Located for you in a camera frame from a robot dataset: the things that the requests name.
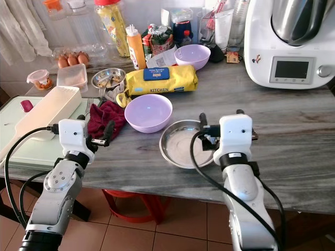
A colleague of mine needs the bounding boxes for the steel fork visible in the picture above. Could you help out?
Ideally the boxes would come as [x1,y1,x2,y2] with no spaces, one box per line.
[98,87,108,104]

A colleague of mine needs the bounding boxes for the dark red cloth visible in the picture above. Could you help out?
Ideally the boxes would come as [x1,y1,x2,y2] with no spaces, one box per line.
[87,100,127,141]

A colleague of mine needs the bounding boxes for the shallow steel plate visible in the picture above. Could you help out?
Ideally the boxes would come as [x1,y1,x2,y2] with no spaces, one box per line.
[159,120,216,169]

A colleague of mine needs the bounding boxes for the large purple plastic bowl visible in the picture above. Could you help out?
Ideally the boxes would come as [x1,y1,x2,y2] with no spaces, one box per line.
[124,94,173,134]

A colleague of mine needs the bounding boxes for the steel bowl with food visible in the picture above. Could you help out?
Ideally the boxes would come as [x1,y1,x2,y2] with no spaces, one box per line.
[91,67,127,90]

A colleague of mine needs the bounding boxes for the yellow kitchen wipes pack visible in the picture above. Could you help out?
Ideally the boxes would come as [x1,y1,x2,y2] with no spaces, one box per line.
[117,65,199,109]

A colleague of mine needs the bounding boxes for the small brown trinket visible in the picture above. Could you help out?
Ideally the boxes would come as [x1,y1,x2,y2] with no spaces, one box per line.
[225,48,241,64]

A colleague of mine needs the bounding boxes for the red plastic stool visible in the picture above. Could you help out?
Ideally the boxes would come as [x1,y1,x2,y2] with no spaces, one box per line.
[102,189,169,225]

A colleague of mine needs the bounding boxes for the clear rectangular plastic container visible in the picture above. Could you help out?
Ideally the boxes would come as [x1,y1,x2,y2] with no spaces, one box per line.
[56,63,88,89]

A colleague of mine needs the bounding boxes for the white kitchen cooking machine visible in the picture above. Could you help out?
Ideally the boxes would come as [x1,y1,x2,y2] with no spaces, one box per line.
[243,0,335,90]

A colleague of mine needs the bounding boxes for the small purple plastic bowl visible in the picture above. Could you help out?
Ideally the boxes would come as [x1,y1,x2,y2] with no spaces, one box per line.
[174,44,211,71]

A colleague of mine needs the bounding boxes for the pale green cutting board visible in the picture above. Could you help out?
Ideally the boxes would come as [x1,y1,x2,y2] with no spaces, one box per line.
[0,96,101,169]

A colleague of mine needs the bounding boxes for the white printed paper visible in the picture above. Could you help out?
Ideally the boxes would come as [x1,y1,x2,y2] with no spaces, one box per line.
[145,45,179,69]

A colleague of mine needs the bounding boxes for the small red oval item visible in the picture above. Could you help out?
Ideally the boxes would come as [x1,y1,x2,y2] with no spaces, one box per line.
[19,99,34,113]

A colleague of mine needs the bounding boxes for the orange squeeze sauce bottle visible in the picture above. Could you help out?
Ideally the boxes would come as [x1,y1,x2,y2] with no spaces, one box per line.
[125,24,147,71]

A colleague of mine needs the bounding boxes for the clear plastic measuring jug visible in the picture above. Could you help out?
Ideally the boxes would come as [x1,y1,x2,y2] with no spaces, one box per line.
[198,7,234,48]

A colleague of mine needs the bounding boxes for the stack of clear cups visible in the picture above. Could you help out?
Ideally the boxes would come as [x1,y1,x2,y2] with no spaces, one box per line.
[230,0,251,48]

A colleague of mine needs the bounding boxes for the green snack bag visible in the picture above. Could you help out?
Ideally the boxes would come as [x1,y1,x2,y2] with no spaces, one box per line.
[141,23,175,58]

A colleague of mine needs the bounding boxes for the yellow jar with red lid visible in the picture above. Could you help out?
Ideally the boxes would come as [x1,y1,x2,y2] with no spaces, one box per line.
[95,0,131,58]

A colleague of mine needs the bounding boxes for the white hanging cloth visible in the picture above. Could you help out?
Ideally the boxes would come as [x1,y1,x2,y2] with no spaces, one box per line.
[0,0,51,64]

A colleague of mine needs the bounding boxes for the clear bottle with orange cap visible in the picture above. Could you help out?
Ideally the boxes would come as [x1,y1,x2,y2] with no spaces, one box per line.
[42,0,74,51]

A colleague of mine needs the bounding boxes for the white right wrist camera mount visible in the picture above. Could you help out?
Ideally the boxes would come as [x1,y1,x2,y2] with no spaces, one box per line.
[219,113,254,156]

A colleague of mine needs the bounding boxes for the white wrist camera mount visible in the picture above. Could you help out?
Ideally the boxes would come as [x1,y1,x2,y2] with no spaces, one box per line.
[219,113,254,156]
[57,119,89,156]

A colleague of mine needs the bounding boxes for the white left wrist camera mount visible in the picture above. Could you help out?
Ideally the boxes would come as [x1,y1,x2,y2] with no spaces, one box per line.
[57,119,89,156]

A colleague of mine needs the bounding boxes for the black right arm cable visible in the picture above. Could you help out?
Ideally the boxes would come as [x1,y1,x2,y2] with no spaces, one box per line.
[189,131,287,251]

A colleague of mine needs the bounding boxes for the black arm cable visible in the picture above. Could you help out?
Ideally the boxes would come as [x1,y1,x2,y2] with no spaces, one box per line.
[4,126,59,231]
[189,131,287,251]

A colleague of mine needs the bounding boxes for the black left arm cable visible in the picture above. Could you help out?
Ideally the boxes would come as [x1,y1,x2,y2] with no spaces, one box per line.
[4,126,59,231]

